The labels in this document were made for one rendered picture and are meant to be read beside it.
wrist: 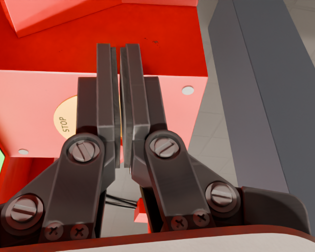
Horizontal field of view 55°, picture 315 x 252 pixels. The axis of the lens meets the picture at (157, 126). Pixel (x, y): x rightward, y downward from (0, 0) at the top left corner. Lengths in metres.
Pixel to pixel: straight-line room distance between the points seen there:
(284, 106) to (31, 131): 0.57
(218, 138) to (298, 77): 0.96
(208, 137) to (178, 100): 1.48
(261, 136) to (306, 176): 0.12
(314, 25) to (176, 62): 1.09
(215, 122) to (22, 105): 1.39
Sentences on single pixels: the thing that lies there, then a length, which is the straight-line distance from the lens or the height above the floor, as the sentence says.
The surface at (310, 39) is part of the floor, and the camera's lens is 1.31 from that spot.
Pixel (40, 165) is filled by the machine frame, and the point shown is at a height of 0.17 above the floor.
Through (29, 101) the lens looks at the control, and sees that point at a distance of 0.22.
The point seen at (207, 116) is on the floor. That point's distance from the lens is 1.53.
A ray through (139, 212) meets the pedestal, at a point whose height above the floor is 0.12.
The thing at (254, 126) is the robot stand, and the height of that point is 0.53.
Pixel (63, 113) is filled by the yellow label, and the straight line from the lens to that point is 0.23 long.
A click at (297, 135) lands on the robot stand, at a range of 0.68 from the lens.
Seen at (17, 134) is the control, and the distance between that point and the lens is 0.26.
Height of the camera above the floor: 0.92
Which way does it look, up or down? 36 degrees down
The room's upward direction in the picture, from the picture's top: 178 degrees clockwise
